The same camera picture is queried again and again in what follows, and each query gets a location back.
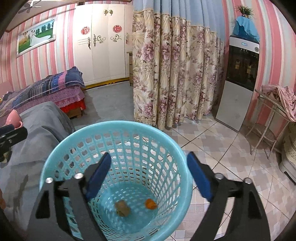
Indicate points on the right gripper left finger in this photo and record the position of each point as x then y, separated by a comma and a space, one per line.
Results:
48, 220

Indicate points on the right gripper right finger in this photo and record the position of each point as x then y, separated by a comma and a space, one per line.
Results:
248, 220

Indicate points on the brown paper ball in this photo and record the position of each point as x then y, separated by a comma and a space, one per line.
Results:
122, 208

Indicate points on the half peeled mandarin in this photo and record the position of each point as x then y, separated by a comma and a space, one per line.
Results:
150, 204

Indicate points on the pink pig mug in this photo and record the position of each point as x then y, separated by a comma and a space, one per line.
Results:
14, 119

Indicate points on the grey blue table cloth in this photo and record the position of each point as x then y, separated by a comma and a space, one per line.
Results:
47, 126

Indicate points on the pink headboard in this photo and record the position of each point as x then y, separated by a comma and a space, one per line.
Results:
5, 87

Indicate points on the bed with plaid quilt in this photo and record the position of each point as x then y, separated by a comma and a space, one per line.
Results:
42, 88

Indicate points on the framed wedding picture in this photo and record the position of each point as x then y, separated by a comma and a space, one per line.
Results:
35, 36

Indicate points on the blue plastic waste basket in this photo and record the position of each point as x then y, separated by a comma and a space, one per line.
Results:
145, 163

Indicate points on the pink cloth on rack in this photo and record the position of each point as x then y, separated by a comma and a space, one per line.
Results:
285, 95

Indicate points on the white wardrobe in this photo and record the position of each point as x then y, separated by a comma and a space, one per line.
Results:
101, 41

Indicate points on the black white water dispenser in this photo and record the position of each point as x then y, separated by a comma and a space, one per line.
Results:
241, 74

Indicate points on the floral curtain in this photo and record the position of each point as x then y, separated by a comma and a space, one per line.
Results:
178, 60

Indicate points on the blue cloth on dispenser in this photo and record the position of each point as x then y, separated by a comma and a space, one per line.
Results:
245, 29

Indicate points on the small potted plant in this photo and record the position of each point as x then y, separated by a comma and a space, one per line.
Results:
245, 11

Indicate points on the metal wire rack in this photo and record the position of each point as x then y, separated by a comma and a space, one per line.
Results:
263, 130

